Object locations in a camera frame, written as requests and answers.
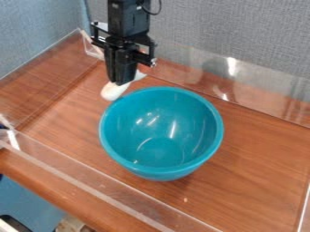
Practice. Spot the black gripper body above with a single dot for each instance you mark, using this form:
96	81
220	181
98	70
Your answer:
128	29

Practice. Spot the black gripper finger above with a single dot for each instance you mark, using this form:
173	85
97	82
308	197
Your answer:
126	67
113	67

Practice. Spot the white brown toy mushroom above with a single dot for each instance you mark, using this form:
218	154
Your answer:
113	91

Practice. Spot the blue plastic bowl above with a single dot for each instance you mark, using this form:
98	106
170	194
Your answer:
161	132

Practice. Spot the clear acrylic back panel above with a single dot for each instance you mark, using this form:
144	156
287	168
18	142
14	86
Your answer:
259	88

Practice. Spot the clear acrylic front panel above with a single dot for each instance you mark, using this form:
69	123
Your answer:
110	192

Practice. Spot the clear acrylic corner bracket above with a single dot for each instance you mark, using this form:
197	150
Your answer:
90	49

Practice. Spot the clear acrylic front bracket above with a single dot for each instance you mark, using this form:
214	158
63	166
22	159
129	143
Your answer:
7	132

